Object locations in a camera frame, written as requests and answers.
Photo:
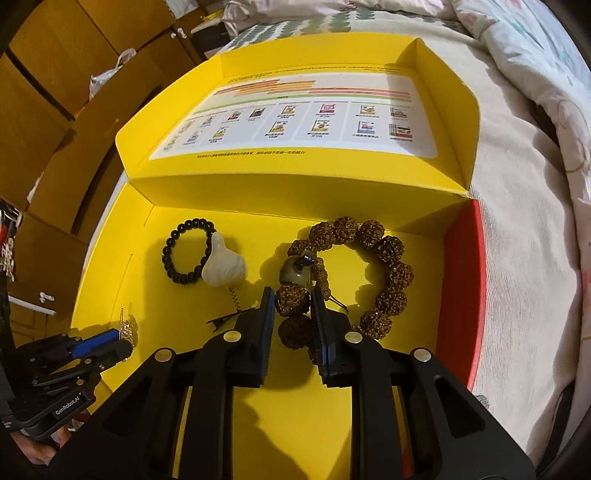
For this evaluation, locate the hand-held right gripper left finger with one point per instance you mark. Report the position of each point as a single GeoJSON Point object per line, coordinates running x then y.
{"type": "Point", "coordinates": [267, 323]}

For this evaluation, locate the white cabinet knob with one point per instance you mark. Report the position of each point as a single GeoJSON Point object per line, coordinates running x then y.
{"type": "Point", "coordinates": [180, 33]}

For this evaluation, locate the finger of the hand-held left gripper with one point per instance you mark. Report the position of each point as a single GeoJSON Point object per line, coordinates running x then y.
{"type": "Point", "coordinates": [115, 356]}
{"type": "Point", "coordinates": [99, 341]}

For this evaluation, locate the leaf print bed sheet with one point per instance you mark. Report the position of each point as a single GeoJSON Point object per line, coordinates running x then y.
{"type": "Point", "coordinates": [521, 240]}

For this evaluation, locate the bunch of keys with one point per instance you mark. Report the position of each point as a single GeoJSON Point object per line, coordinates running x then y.
{"type": "Point", "coordinates": [8, 240]}

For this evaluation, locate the white garlic spring hair clip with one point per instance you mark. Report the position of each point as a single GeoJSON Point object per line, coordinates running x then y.
{"type": "Point", "coordinates": [224, 267]}

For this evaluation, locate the yellow cardboard box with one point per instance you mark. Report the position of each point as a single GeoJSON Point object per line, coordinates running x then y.
{"type": "Point", "coordinates": [323, 194]}

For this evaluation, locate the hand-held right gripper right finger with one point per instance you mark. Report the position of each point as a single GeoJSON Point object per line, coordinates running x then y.
{"type": "Point", "coordinates": [316, 323]}

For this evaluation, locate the white floral quilt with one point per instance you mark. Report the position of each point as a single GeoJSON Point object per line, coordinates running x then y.
{"type": "Point", "coordinates": [540, 60]}

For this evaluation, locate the white plastic bag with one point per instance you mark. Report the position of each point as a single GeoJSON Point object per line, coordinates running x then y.
{"type": "Point", "coordinates": [111, 76]}

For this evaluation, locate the wooden cabinet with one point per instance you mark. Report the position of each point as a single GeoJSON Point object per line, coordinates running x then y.
{"type": "Point", "coordinates": [51, 115]}

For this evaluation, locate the dark grey bin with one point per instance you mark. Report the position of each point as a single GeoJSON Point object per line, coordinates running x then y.
{"type": "Point", "coordinates": [207, 41]}

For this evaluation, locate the gold dangle earring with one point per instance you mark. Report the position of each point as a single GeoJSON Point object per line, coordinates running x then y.
{"type": "Point", "coordinates": [127, 328]}

